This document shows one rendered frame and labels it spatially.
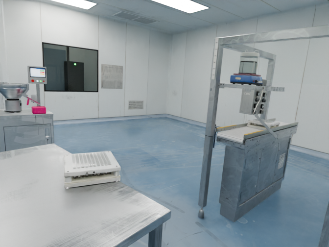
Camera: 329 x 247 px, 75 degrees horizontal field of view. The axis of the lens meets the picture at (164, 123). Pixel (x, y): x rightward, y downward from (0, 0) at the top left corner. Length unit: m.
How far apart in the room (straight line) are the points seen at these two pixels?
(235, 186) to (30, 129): 2.61
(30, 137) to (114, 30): 4.37
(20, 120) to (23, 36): 3.17
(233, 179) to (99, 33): 5.46
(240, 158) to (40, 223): 1.66
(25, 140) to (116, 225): 2.67
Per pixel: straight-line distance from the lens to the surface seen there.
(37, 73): 3.66
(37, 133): 3.36
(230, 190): 2.25
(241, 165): 2.12
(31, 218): 0.92
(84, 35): 6.49
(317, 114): 5.28
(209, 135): 2.00
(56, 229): 0.84
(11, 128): 3.31
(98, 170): 1.05
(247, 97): 1.85
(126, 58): 6.95
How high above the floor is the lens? 1.30
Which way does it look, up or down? 11 degrees down
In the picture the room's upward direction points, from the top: 4 degrees clockwise
